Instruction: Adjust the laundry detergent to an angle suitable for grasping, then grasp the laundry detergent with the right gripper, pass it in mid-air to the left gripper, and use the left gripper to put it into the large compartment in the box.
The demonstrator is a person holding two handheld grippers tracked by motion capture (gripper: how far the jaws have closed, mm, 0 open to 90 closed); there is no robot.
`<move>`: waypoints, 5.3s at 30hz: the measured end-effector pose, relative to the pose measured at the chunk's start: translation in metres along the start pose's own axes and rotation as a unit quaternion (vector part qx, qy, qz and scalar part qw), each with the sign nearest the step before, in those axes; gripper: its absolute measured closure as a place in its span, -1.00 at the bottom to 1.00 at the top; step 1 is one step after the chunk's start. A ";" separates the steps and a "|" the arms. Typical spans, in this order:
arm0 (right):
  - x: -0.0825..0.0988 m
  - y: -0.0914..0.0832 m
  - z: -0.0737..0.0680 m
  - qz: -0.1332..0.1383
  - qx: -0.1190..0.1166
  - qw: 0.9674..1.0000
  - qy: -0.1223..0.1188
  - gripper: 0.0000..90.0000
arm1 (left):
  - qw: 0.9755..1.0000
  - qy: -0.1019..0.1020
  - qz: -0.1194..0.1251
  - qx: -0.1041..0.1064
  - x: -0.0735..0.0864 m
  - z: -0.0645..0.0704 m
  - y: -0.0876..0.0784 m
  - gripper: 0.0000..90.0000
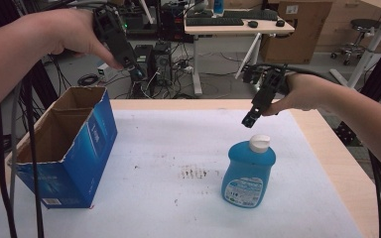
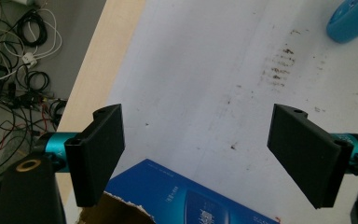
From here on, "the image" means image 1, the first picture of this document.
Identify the white desk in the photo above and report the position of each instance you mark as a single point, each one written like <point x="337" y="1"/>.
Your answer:
<point x="238" y="29"/>

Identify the black computer mouse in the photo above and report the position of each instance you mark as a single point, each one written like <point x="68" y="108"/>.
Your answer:
<point x="253" y="23"/>
<point x="280" y="23"/>

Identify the white table mat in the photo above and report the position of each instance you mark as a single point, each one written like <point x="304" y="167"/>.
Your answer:
<point x="165" y="198"/>

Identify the large brown cardboard box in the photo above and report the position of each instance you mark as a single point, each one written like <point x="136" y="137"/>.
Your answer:
<point x="294" y="33"/>

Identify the blue cardboard box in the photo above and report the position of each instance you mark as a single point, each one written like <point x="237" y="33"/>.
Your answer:
<point x="79" y="152"/>

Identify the light wooden desk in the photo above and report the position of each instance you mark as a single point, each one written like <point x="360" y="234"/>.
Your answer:
<point x="373" y="39"/>

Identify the white power strip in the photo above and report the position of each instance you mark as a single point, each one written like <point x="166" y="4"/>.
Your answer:
<point x="187" y="69"/>

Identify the black keyboard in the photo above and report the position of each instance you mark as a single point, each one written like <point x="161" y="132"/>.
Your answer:
<point x="249" y="14"/>
<point x="215" y="21"/>

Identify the black equipment rack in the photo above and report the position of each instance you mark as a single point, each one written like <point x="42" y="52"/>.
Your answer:
<point x="165" y="20"/>

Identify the blue bottle with white cap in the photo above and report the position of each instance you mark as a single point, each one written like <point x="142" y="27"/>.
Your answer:
<point x="248" y="172"/>

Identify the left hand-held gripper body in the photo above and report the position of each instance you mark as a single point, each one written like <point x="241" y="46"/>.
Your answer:
<point x="114" y="33"/>

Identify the small blue bottle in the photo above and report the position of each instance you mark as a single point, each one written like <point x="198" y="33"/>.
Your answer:
<point x="218" y="6"/>

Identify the black round stool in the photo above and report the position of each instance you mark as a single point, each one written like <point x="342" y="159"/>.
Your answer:
<point x="360" y="36"/>

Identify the person's right hand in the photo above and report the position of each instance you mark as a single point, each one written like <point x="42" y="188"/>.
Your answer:
<point x="302" y="92"/>

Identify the black computer tower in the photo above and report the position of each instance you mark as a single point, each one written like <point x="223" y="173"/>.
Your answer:
<point x="144" y="58"/>
<point x="162" y="64"/>

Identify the person's left hand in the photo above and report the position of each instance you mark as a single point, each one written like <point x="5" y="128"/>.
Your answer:
<point x="69" y="31"/>

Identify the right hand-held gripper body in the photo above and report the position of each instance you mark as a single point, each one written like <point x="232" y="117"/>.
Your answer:
<point x="268" y="86"/>

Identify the small white box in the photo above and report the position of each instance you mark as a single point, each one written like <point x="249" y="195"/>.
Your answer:
<point x="104" y="70"/>

